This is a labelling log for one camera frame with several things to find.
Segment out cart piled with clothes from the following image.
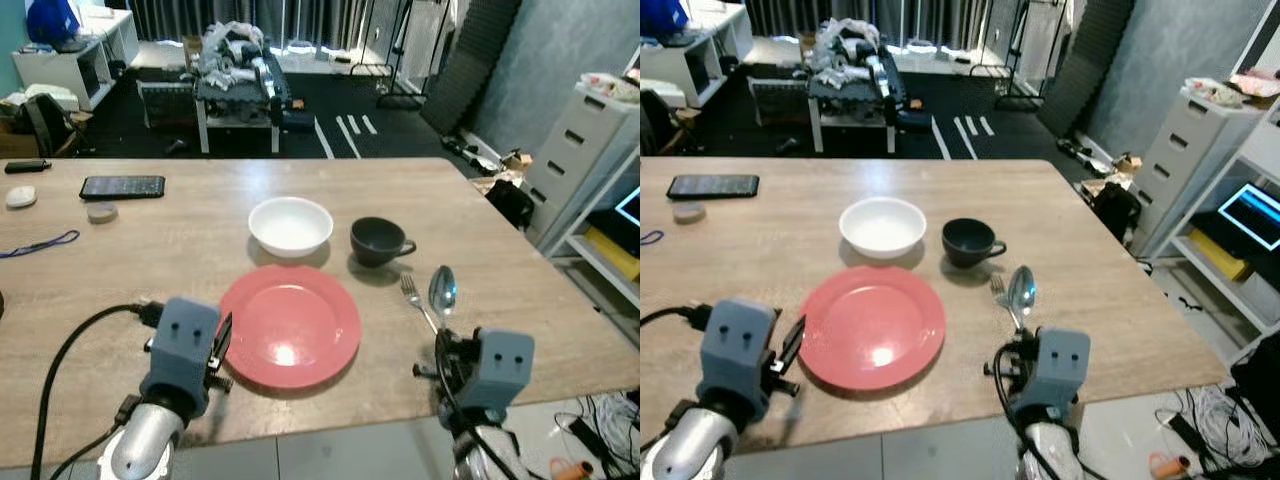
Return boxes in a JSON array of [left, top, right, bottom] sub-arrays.
[[805, 20, 908, 156], [193, 20, 298, 156]]

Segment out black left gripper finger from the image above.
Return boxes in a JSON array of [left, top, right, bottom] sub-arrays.
[[208, 312, 235, 367], [776, 315, 807, 369]]

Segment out wire mesh basket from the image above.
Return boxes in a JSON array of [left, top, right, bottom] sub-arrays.
[[750, 78, 813, 127], [138, 80, 199, 129]]

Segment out dark backpack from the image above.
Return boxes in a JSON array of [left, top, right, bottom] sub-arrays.
[[20, 93, 83, 158], [640, 88, 683, 156]]

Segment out large black object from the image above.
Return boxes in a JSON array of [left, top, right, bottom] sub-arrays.
[[1228, 330, 1280, 413]]

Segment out black smartphone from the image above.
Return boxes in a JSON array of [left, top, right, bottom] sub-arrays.
[[79, 176, 167, 201], [666, 174, 761, 200]]

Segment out white metal shelf rack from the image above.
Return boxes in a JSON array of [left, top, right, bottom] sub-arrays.
[[548, 150, 641, 346], [1148, 100, 1280, 346]]

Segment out blue cloth bundle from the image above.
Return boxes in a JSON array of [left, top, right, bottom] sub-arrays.
[[26, 0, 83, 45], [640, 0, 691, 41]]

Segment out black clothes rack stand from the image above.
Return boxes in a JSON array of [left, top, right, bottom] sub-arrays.
[[992, 0, 1049, 113], [374, 0, 429, 111]]

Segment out dark acoustic foam panel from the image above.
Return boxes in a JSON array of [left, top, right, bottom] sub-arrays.
[[1035, 0, 1139, 139], [418, 0, 525, 137]]

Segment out white tangled floor cables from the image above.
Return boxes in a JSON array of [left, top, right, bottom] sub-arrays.
[[555, 392, 641, 469], [1155, 385, 1276, 471]]

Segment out silver metal spoon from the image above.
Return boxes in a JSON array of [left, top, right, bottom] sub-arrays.
[[428, 265, 459, 341], [1007, 265, 1037, 336]]

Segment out white bowl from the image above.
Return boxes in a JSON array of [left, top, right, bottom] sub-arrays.
[[839, 197, 928, 261], [248, 197, 335, 259]]

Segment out grey window curtain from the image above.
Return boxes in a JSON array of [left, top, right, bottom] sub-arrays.
[[128, 0, 401, 49], [745, 0, 1021, 49]]

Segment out white drawer cabinet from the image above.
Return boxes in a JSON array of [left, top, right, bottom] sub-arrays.
[[520, 82, 641, 253], [1128, 88, 1267, 258]]

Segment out clutter atop drawer cabinet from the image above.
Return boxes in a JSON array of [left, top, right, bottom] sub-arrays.
[[1182, 66, 1280, 109], [576, 72, 641, 107]]

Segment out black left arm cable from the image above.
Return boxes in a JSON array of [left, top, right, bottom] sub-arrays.
[[640, 302, 713, 333], [30, 299, 163, 480]]

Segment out black bag on floor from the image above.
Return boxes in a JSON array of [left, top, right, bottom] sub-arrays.
[[1092, 182, 1143, 243], [486, 180, 535, 233]]

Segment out red round plate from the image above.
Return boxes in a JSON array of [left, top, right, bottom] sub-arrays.
[[798, 265, 947, 392], [218, 264, 362, 390]]

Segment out white low shelf unit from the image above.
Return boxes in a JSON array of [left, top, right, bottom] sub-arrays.
[[12, 8, 141, 112], [640, 5, 755, 109]]

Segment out silver metal fork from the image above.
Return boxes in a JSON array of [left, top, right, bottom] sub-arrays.
[[400, 274, 441, 336], [990, 274, 1022, 332]]

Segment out yellow flat box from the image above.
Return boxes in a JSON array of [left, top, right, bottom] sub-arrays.
[[584, 226, 641, 283], [1186, 228, 1251, 283]]

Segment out black cup with handle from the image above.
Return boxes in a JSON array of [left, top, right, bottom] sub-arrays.
[[350, 217, 418, 268], [941, 217, 1008, 269]]

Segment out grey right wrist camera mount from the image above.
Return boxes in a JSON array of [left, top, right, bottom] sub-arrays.
[[462, 328, 536, 413], [1018, 328, 1092, 417]]

